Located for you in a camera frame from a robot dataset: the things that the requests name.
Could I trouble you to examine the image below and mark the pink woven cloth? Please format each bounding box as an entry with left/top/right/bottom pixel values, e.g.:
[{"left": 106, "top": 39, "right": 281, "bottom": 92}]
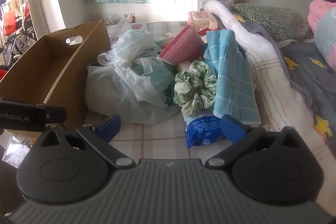
[{"left": 157, "top": 25, "right": 206, "bottom": 65}]

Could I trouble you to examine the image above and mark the blue plastic packet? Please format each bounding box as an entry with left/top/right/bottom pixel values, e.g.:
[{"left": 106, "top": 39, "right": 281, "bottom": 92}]
[{"left": 185, "top": 115, "right": 231, "bottom": 149}]

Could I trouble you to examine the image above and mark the white striped blanket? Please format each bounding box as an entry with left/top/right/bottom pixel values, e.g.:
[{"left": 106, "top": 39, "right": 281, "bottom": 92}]
[{"left": 204, "top": 0, "right": 336, "bottom": 159}]

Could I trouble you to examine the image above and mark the green leaf print pillow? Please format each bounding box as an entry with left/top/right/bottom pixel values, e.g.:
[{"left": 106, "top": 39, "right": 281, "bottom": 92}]
[{"left": 231, "top": 4, "right": 315, "bottom": 43}]

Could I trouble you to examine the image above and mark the folding wheelchair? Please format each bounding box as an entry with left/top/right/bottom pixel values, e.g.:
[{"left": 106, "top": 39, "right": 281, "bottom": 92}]
[{"left": 0, "top": 0, "right": 36, "bottom": 67}]

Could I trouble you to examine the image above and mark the clear plastic bag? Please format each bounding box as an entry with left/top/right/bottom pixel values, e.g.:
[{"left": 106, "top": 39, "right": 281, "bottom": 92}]
[{"left": 105, "top": 13, "right": 133, "bottom": 26}]

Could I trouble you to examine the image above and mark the clear printed plastic wrap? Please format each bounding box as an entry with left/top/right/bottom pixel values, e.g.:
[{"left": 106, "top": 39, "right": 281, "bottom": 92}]
[{"left": 0, "top": 132, "right": 37, "bottom": 169}]

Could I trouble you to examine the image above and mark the brown cardboard box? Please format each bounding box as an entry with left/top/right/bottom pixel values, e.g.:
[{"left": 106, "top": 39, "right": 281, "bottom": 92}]
[{"left": 0, "top": 19, "right": 112, "bottom": 132}]

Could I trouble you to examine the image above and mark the green floral scrunchie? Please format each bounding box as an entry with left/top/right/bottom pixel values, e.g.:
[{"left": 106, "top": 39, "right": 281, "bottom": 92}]
[{"left": 173, "top": 60, "right": 218, "bottom": 117}]

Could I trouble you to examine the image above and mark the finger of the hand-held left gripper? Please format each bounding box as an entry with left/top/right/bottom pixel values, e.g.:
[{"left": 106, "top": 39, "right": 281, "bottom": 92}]
[{"left": 44, "top": 106, "right": 68, "bottom": 125}]

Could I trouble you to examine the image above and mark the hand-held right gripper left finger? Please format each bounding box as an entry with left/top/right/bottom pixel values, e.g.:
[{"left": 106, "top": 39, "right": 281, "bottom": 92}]
[{"left": 39, "top": 114, "right": 136, "bottom": 169}]

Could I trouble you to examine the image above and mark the pink wet wipes pack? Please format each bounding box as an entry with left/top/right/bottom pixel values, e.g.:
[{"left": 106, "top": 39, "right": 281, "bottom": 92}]
[{"left": 187, "top": 11, "right": 221, "bottom": 31}]

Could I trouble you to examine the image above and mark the pink blanket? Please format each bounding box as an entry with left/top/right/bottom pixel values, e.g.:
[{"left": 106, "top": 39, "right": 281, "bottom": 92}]
[{"left": 307, "top": 0, "right": 336, "bottom": 33}]

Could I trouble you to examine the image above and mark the light blue floral pillow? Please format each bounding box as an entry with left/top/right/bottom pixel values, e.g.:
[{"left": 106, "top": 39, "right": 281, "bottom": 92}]
[{"left": 314, "top": 7, "right": 336, "bottom": 69}]

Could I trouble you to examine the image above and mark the orange plastic bag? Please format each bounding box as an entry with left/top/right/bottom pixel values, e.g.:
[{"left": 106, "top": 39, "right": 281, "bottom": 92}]
[{"left": 3, "top": 10, "right": 16, "bottom": 36}]

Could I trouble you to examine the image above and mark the white plastic bag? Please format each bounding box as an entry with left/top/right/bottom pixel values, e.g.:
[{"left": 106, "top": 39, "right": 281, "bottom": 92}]
[{"left": 84, "top": 29, "right": 179, "bottom": 125}]

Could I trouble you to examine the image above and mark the light blue checked towel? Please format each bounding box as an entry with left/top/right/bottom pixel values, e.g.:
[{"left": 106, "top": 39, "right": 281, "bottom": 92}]
[{"left": 203, "top": 29, "right": 261, "bottom": 125}]

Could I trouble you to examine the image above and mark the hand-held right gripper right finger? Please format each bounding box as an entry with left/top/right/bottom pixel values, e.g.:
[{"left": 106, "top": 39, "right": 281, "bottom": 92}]
[{"left": 205, "top": 114, "right": 302, "bottom": 169}]

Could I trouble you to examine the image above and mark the grey blanket with yellow prints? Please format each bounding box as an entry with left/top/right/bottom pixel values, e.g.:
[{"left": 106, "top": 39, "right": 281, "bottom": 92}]
[{"left": 220, "top": 1, "right": 336, "bottom": 153}]

